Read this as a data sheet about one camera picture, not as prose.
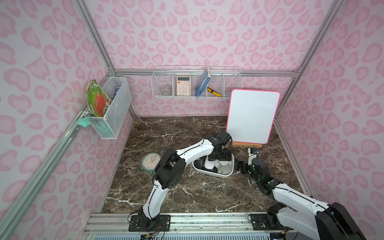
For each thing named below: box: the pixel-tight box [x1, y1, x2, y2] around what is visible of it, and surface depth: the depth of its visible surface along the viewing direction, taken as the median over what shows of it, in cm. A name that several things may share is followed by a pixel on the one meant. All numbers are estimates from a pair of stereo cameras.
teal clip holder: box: [78, 115, 92, 128], surface depth 64 cm
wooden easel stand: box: [232, 141, 263, 148], surface depth 100 cm
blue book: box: [195, 66, 211, 99], surface depth 90 cm
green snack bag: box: [86, 79, 112, 117], surface depth 74 cm
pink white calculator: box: [176, 76, 191, 96], surface depth 97 cm
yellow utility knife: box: [207, 87, 222, 97], surface depth 100 cm
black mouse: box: [193, 155, 208, 171], surface depth 90 cm
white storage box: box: [192, 153, 235, 178], surface depth 89 cm
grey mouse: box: [217, 163, 230, 175], surface depth 90 cm
